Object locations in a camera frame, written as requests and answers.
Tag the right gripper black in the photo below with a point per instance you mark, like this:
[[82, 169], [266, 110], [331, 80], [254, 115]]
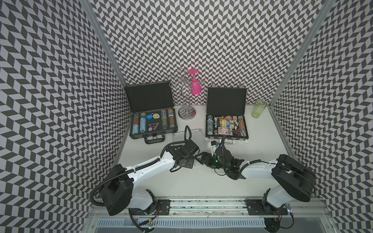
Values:
[[203, 158]]

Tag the black poker case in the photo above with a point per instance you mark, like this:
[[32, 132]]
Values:
[[223, 102], [153, 113]]

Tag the small silver aluminium poker case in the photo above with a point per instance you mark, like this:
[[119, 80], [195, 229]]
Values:
[[195, 135]]

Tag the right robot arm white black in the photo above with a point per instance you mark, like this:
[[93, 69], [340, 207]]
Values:
[[294, 180]]

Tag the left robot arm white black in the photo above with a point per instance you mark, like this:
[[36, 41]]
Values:
[[118, 191]]

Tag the green translucent cup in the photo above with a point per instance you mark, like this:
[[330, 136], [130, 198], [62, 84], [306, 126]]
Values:
[[258, 108]]

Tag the pink wine glass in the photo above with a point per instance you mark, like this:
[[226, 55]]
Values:
[[194, 84]]

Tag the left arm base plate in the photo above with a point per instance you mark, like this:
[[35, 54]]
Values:
[[162, 208]]

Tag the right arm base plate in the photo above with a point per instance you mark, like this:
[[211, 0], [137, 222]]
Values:
[[256, 207]]

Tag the aluminium mounting rail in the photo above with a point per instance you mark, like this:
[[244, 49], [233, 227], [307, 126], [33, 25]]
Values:
[[235, 207]]

